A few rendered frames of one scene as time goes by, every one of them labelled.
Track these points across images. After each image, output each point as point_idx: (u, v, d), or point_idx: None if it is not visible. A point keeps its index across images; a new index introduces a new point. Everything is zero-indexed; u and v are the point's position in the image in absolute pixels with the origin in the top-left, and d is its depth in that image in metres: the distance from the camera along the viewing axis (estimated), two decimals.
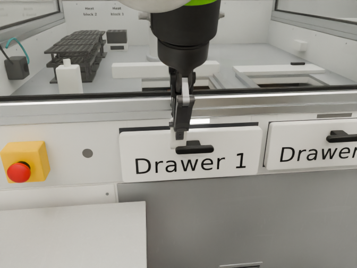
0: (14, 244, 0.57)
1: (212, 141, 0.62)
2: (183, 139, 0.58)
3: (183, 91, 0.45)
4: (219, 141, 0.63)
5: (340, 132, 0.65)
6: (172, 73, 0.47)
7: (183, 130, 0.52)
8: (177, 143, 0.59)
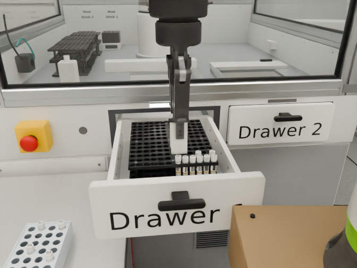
0: (25, 199, 0.73)
1: (204, 191, 0.51)
2: (184, 141, 0.57)
3: (179, 65, 0.47)
4: (212, 191, 0.51)
5: (286, 114, 0.81)
6: (170, 57, 0.50)
7: (183, 120, 0.52)
8: (178, 145, 0.57)
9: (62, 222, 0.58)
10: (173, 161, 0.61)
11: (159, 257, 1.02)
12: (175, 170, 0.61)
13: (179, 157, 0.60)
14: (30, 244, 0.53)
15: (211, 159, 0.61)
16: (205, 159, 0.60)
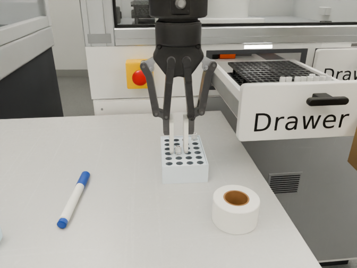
0: (137, 128, 0.79)
1: (340, 94, 0.57)
2: None
3: (207, 58, 0.52)
4: (347, 94, 0.57)
5: None
6: (187, 57, 0.50)
7: (203, 109, 0.57)
8: (187, 142, 0.59)
9: (195, 133, 0.64)
10: (291, 81, 0.67)
11: None
12: None
13: (300, 77, 0.66)
14: (178, 145, 0.59)
15: (326, 79, 0.67)
16: (322, 79, 0.66)
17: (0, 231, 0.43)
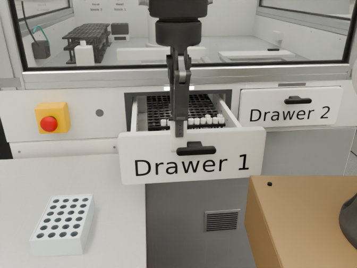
0: (45, 177, 0.75)
1: (214, 142, 0.60)
2: (183, 139, 0.58)
3: (179, 66, 0.48)
4: (221, 142, 0.61)
5: (296, 97, 0.84)
6: (170, 57, 0.50)
7: (182, 118, 0.53)
8: (178, 144, 0.58)
9: (162, 120, 0.69)
10: (186, 123, 0.70)
11: (170, 240, 1.05)
12: None
13: (192, 120, 0.69)
14: None
15: (219, 121, 0.70)
16: (214, 121, 0.70)
17: None
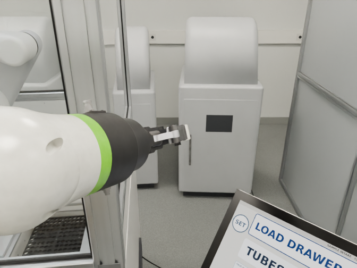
0: None
1: None
2: None
3: None
4: None
5: None
6: None
7: None
8: None
9: None
10: None
11: None
12: None
13: None
14: None
15: None
16: None
17: None
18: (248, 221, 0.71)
